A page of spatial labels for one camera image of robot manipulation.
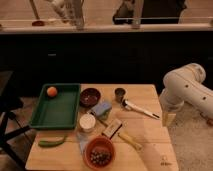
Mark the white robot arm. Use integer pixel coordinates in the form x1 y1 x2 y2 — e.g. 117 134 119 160
159 63 213 127

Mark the green pea pod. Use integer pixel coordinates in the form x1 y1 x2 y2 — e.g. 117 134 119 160
38 136 67 148

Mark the small metal cup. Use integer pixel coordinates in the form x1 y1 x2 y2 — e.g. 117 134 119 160
115 88 126 103

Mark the red dish on counter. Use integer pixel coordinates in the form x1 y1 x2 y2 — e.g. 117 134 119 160
32 20 45 26

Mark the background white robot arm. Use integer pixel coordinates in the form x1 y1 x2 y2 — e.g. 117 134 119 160
47 0 84 24

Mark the dark maroon bowl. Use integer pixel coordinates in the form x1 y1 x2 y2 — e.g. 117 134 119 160
80 88 101 107

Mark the blue and green sponge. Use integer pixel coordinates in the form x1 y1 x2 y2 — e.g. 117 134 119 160
91 101 112 120

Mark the orange bowl with beads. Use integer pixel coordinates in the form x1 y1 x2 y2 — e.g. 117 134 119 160
83 136 115 171

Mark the wooden block with dark stripe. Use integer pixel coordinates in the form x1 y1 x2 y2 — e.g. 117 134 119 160
102 119 122 139

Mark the orange ball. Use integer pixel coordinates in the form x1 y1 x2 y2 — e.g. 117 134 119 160
47 86 57 97

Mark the yellow handled tool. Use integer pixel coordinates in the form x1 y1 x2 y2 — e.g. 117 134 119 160
118 132 142 150

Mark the person in dark clothing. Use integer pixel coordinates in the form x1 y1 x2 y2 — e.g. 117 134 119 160
112 0 187 25

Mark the green plastic tray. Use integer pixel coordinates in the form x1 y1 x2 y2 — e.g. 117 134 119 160
29 83 81 130

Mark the white round container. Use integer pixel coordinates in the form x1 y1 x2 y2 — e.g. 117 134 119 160
79 114 96 133

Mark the black chair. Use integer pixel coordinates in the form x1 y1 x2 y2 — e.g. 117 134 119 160
0 71 30 170

